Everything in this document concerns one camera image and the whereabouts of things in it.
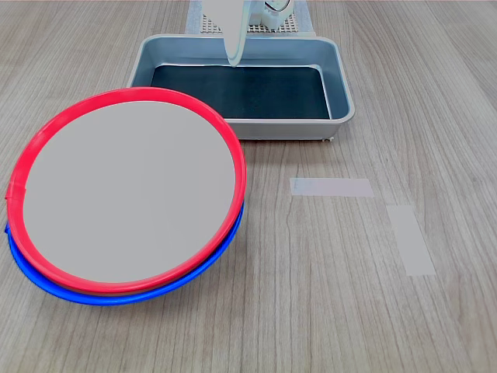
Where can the steel rectangular tray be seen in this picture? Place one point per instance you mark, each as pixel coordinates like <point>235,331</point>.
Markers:
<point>341,89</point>

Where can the black tray mat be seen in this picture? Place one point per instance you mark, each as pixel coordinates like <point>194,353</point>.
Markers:
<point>240,93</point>

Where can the pale perforated base plate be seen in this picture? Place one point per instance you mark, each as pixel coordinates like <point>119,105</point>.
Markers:
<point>289,26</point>

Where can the white plate red rim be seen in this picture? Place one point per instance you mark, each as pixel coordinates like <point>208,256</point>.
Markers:
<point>128,190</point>

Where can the translucent tape strip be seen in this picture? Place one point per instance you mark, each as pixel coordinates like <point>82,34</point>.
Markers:
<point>332,187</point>
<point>412,241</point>

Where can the white plate blue rim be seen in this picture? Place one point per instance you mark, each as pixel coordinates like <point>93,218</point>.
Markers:
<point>108,301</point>

